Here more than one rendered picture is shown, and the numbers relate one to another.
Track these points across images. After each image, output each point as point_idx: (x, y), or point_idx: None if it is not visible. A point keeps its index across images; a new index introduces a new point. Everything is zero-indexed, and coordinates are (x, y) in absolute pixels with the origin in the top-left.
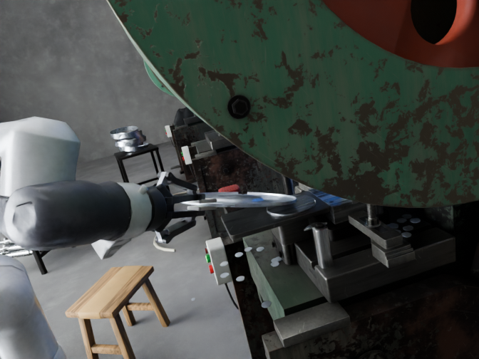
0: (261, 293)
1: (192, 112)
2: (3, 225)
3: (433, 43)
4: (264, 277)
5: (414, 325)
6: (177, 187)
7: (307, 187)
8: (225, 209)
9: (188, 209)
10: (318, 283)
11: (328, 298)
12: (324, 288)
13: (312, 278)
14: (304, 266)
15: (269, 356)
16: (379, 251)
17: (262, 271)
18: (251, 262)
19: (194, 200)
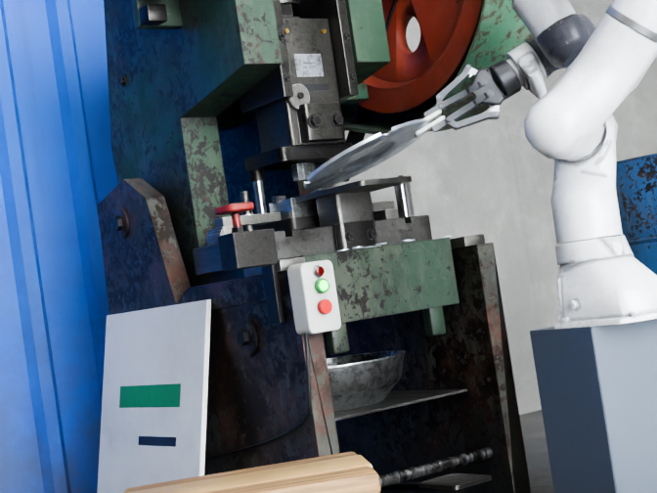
0: (367, 307)
1: (487, 24)
2: (588, 31)
3: None
4: (395, 249)
5: None
6: (452, 89)
7: (253, 214)
8: (259, 230)
9: (445, 117)
10: (416, 232)
11: (431, 236)
12: (426, 228)
13: (404, 238)
14: (387, 237)
15: (492, 249)
16: (396, 210)
17: (390, 245)
18: (340, 275)
19: (445, 109)
